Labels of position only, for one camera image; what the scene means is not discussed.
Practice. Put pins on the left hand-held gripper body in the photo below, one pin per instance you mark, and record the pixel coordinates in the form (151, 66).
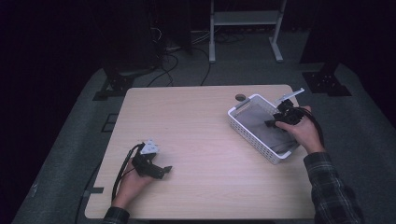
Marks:
(144, 161)

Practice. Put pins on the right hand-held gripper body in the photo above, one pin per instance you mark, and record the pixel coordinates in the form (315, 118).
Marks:
(289, 113)

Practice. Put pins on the grey cloth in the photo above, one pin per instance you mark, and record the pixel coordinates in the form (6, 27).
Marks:
(261, 130)

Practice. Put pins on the white plastic basket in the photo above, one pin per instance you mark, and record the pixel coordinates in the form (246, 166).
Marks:
(249, 137)

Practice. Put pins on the person's right hand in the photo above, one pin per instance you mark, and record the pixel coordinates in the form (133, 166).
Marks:
(300, 132)

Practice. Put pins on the person's left hand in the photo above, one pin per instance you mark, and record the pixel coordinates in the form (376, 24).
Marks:
(132, 186)

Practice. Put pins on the black stand base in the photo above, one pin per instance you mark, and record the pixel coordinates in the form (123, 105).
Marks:
(118, 84)
(325, 82)

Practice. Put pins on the black floor tape outline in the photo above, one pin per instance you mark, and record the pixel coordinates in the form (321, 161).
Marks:
(109, 123)

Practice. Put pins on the black tape strip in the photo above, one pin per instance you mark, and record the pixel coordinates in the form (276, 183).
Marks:
(93, 190)

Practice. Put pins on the white metal stand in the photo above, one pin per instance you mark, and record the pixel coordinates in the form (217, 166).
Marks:
(243, 18)

